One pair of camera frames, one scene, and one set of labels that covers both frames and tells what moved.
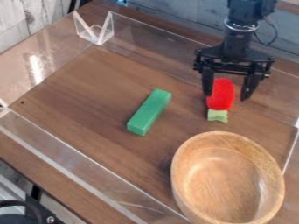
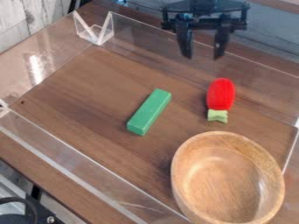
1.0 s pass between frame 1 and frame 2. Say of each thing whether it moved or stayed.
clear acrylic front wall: stayed
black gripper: moved
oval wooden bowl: stayed
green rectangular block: stayed
